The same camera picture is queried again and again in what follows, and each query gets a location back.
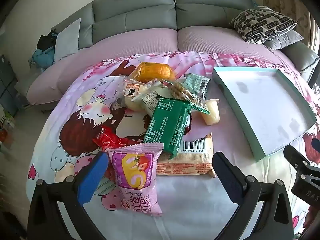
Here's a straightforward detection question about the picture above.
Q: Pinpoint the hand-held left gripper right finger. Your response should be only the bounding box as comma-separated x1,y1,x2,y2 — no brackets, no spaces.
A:
212,151,294,240

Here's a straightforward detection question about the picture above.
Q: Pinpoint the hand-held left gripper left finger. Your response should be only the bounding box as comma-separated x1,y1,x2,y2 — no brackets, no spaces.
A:
27,151,110,240

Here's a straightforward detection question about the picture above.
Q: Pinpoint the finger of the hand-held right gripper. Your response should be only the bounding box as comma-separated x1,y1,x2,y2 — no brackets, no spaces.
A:
284,144,320,170
310,136,320,153

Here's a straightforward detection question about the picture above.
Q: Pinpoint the beige cake packet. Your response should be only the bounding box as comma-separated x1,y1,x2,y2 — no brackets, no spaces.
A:
156,133,217,178

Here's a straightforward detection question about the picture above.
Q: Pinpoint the pink swiss roll packet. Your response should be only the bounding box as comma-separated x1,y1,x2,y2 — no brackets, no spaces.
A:
106,142,164,217

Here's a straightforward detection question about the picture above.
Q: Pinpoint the teal cardboard box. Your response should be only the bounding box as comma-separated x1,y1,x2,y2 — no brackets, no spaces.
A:
212,66,318,162

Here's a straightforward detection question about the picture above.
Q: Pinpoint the yellow jelly cup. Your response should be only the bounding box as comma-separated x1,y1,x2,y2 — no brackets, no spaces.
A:
199,99,220,126

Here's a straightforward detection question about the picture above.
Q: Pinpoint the large green biscuit packet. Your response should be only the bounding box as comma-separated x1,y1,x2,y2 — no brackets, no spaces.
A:
142,95,192,160

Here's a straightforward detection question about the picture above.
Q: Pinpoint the clear packet with white bun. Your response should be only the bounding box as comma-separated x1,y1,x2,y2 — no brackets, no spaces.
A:
111,74,160,112

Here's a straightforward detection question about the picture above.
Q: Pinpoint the clear green-edged cookie packet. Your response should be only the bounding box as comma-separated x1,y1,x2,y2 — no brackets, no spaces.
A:
162,79,210,115

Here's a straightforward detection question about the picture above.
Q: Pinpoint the small green snack packet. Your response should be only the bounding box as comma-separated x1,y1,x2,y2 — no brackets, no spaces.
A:
184,73,211,99

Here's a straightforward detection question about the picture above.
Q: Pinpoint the white snack packet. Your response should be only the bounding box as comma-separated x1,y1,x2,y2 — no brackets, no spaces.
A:
131,81,175,115

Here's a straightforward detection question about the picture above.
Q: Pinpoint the orange snack packet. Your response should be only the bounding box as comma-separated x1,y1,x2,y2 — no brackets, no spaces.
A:
129,62,177,83

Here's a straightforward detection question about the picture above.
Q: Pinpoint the printed cartoon blanket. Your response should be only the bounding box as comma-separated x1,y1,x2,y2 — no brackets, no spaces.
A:
25,51,320,240

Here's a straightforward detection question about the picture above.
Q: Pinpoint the grey pillow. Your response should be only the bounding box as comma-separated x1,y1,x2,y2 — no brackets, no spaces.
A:
262,30,304,50

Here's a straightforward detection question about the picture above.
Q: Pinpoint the blue cloth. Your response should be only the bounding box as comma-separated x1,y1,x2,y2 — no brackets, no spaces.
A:
29,47,57,69

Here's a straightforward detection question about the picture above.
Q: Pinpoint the dark grey cabinet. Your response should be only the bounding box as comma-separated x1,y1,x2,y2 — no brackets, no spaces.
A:
0,55,18,115

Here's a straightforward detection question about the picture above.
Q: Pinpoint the black white patterned pillow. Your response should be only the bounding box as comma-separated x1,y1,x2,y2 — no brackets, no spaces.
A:
229,5,298,44

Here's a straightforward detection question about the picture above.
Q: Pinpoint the light grey cushion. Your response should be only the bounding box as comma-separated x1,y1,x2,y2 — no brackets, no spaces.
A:
54,17,82,62

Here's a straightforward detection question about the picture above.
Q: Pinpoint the pink sofa cover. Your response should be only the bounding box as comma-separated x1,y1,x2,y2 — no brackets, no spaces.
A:
26,26,300,105

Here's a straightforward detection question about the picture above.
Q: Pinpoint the black bag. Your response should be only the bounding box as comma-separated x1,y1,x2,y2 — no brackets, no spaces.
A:
36,29,59,53

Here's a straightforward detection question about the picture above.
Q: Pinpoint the grey sofa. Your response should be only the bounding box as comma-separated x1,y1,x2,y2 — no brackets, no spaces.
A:
15,0,320,113

